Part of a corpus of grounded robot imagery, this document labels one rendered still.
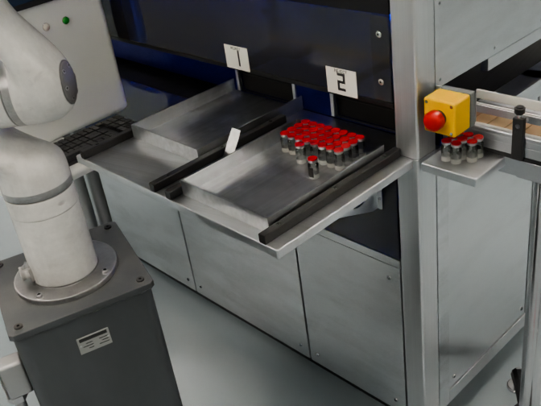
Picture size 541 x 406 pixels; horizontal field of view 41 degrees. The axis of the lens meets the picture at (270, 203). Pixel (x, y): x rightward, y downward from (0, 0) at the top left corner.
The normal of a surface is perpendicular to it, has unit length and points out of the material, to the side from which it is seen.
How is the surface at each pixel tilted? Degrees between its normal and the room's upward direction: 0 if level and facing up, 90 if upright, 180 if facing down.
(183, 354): 0
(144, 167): 0
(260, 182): 0
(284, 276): 90
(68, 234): 90
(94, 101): 90
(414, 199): 90
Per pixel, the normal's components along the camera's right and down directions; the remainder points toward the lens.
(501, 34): 0.69, 0.29
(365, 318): -0.71, 0.44
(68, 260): 0.51, 0.38
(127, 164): -0.13, -0.85
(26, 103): 0.02, 0.66
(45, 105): 0.36, 0.66
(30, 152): 0.28, -0.63
